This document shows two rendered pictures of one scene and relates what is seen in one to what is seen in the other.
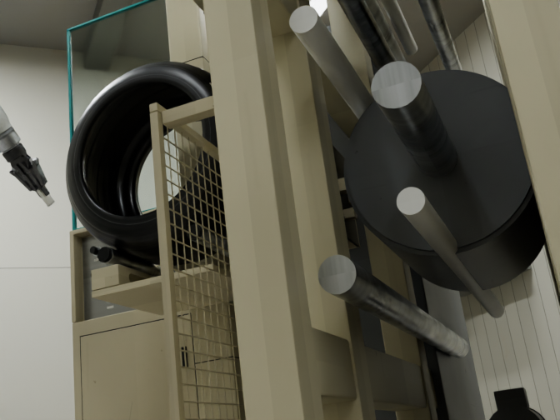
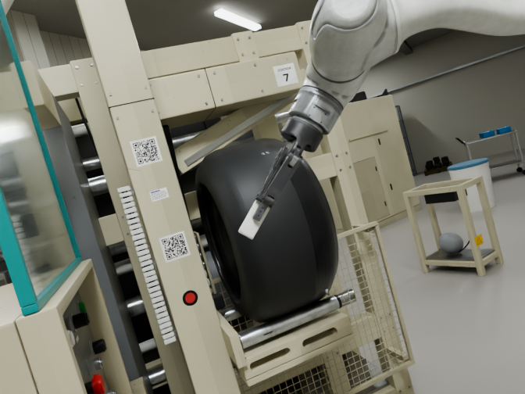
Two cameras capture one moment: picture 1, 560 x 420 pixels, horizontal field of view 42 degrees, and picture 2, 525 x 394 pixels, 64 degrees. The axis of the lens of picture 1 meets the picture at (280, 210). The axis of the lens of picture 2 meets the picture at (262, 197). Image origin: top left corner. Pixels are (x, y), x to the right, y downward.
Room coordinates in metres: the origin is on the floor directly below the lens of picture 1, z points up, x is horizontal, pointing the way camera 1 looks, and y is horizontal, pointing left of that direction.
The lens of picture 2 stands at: (2.80, 1.44, 1.36)
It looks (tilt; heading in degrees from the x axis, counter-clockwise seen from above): 3 degrees down; 233
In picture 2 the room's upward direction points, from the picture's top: 16 degrees counter-clockwise
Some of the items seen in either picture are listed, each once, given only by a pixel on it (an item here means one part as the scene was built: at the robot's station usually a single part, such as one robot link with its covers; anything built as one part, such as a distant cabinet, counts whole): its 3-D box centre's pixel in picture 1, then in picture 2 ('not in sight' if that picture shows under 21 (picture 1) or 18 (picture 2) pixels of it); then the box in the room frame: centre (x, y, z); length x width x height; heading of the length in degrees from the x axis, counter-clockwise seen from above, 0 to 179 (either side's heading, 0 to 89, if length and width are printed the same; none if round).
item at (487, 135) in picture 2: not in sight; (490, 155); (-5.42, -2.12, 0.48); 1.02 x 0.59 x 0.95; 115
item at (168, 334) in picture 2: not in sight; (148, 264); (2.36, 0.24, 1.19); 0.05 x 0.04 x 0.48; 70
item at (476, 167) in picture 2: not in sight; (473, 185); (-3.15, -1.47, 0.34); 0.56 x 0.55 x 0.67; 24
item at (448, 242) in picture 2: not in sight; (451, 226); (-0.76, -0.58, 0.40); 0.60 x 0.35 x 0.80; 85
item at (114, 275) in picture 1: (140, 287); (294, 342); (2.07, 0.44, 0.83); 0.36 x 0.09 x 0.06; 160
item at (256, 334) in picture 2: (138, 266); (289, 321); (2.06, 0.44, 0.90); 0.35 x 0.05 x 0.05; 160
